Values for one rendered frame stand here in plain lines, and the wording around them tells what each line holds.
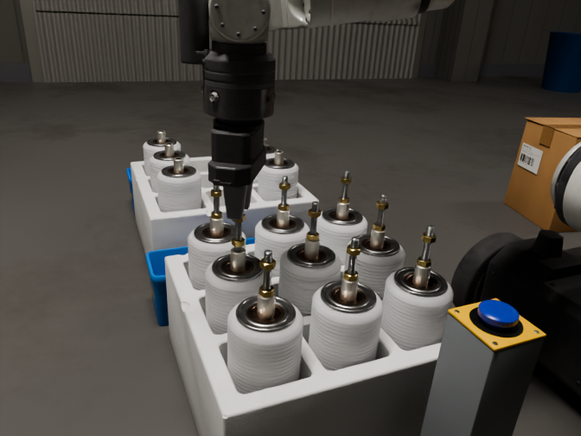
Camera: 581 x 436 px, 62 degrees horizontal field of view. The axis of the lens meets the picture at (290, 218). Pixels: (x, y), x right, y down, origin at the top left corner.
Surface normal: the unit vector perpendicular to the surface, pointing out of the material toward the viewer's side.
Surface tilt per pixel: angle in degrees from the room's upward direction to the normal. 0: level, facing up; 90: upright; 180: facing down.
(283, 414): 90
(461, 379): 90
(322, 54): 90
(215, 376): 0
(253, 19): 90
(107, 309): 0
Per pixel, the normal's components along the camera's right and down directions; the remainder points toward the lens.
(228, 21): 0.11, 0.42
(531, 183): -0.98, 0.01
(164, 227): 0.38, 0.40
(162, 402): 0.05, -0.91
